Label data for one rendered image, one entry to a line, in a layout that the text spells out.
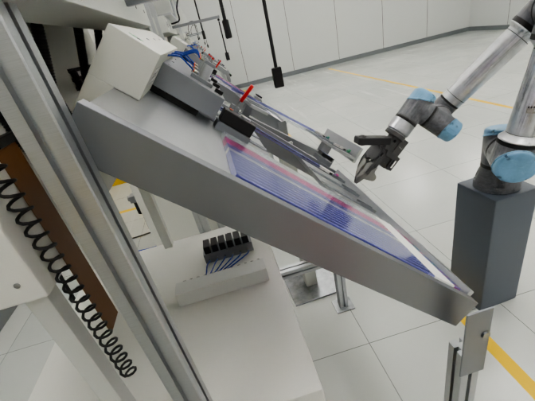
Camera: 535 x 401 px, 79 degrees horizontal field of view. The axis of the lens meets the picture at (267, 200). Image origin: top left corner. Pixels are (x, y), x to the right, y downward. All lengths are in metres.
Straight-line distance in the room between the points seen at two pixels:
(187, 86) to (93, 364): 0.51
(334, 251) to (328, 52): 8.64
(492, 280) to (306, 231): 1.25
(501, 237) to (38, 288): 1.42
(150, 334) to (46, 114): 0.30
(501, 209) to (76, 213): 1.32
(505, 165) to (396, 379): 0.85
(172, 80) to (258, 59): 7.92
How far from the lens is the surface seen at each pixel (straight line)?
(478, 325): 0.70
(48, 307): 0.55
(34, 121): 0.38
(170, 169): 0.40
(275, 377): 0.76
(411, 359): 1.53
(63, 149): 0.37
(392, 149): 1.19
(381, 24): 9.62
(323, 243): 0.48
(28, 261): 0.51
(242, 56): 8.53
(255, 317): 0.87
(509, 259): 1.63
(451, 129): 1.20
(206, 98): 0.70
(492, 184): 1.42
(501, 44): 1.30
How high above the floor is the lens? 1.25
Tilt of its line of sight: 28 degrees down
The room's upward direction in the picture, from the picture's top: 13 degrees counter-clockwise
